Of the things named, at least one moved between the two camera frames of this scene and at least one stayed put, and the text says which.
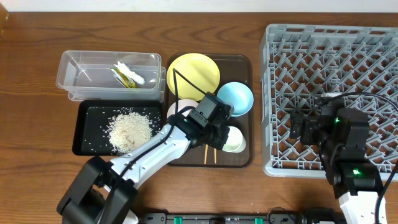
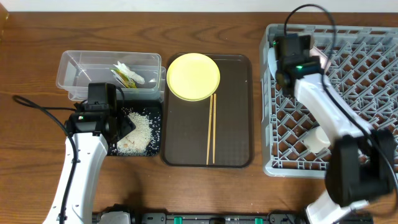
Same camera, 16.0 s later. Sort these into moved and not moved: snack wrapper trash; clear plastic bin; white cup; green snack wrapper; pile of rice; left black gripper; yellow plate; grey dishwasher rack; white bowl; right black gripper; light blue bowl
Moved: white bowl; right black gripper; white cup; left black gripper; light blue bowl
Not moved: snack wrapper trash; yellow plate; grey dishwasher rack; green snack wrapper; pile of rice; clear plastic bin
